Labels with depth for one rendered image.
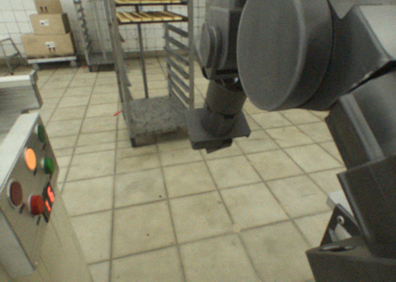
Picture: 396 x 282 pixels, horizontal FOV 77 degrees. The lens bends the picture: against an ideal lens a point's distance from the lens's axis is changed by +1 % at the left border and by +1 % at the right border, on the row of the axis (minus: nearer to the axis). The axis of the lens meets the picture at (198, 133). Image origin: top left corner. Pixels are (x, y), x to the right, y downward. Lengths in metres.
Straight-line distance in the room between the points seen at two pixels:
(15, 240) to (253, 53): 0.36
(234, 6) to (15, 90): 0.43
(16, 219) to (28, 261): 0.07
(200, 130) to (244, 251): 0.94
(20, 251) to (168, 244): 0.93
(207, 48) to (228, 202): 1.24
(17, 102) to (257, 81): 0.48
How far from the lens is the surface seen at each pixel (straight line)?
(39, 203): 0.45
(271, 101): 0.16
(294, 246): 1.35
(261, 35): 0.17
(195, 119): 0.41
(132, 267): 1.25
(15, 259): 0.44
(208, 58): 0.28
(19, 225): 0.41
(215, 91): 0.33
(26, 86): 0.56
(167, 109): 2.13
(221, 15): 0.28
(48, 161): 0.53
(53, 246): 0.64
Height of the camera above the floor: 1.04
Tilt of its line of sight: 31 degrees down
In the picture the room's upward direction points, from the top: straight up
